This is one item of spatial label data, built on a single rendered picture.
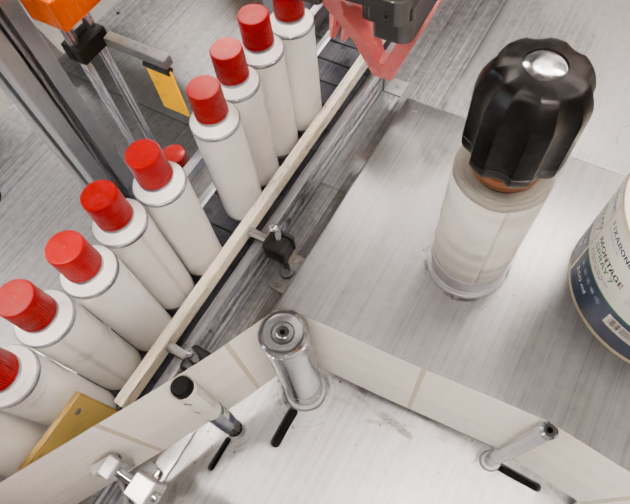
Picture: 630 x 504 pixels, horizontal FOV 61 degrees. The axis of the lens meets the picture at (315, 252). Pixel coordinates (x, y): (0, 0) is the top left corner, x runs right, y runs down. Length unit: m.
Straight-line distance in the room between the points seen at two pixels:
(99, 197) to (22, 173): 0.43
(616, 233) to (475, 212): 0.14
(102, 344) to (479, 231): 0.36
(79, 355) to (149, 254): 0.11
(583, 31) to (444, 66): 0.23
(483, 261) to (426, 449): 0.19
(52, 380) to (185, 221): 0.18
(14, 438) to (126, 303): 0.14
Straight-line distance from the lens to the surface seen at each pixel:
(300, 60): 0.65
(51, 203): 0.85
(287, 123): 0.67
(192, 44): 0.98
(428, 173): 0.70
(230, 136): 0.55
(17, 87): 0.57
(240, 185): 0.61
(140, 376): 0.59
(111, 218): 0.49
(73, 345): 0.51
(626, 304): 0.57
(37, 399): 0.50
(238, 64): 0.55
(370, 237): 0.64
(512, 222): 0.48
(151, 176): 0.50
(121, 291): 0.51
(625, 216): 0.54
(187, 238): 0.57
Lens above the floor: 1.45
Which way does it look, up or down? 62 degrees down
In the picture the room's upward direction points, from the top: 10 degrees counter-clockwise
